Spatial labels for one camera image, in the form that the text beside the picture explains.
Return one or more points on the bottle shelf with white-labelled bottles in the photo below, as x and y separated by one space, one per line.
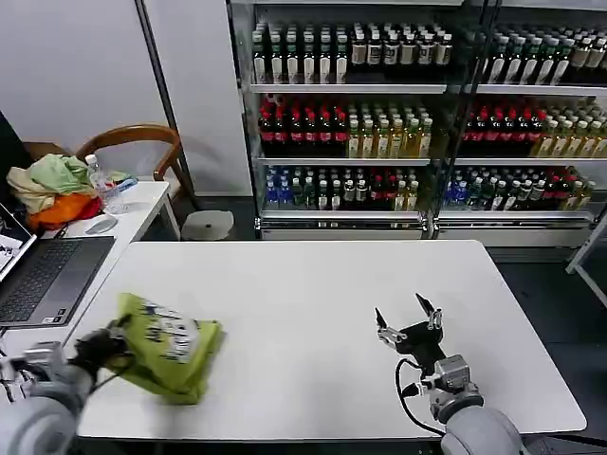
341 128

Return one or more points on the yellow-green shirt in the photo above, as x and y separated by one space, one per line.
171 351

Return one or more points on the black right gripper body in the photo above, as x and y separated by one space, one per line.
422 343

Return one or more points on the orange cloth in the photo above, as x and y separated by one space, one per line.
61 211

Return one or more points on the wooden chair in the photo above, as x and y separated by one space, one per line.
137 135

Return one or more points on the grey laptop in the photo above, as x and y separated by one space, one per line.
52 275

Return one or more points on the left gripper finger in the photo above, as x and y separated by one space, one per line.
119 324

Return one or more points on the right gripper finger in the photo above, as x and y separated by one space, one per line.
381 318
425 302

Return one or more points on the white metal frame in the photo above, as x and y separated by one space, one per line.
587 256

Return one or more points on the round white stool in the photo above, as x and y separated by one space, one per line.
208 225

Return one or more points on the beige cloth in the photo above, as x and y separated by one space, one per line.
26 189

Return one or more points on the clear plastic water bottle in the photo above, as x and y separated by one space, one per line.
102 182

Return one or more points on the grey computer mouse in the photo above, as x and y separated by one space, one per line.
100 225

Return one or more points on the pale green cloth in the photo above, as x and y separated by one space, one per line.
59 173

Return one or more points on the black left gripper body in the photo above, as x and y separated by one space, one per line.
97 348

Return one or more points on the bottle shelf behind glass post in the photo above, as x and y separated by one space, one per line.
526 128

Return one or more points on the white side table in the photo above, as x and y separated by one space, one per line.
142 204

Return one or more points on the black monitor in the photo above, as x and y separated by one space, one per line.
10 151

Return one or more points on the blue packet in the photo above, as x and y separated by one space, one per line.
124 182

